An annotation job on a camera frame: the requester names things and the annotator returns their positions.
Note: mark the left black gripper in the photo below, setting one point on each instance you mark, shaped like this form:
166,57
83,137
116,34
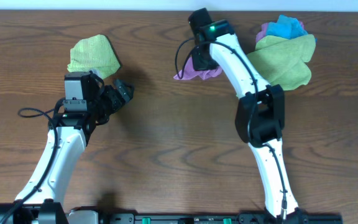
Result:
119,99

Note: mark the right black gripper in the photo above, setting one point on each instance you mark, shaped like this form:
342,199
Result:
198,66

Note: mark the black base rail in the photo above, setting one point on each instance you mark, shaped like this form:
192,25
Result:
204,218

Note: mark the olive green cloth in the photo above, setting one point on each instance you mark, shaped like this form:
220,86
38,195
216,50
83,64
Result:
284,61

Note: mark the purple microfiber cloth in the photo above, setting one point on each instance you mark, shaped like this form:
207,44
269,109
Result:
190,72

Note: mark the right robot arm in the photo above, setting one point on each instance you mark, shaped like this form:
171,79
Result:
260,116

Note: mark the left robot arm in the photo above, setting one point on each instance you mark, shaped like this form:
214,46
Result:
88,103

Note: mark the blue cloth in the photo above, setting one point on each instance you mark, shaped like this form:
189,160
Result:
286,27

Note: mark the folded light green cloth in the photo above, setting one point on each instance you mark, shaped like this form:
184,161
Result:
94,52

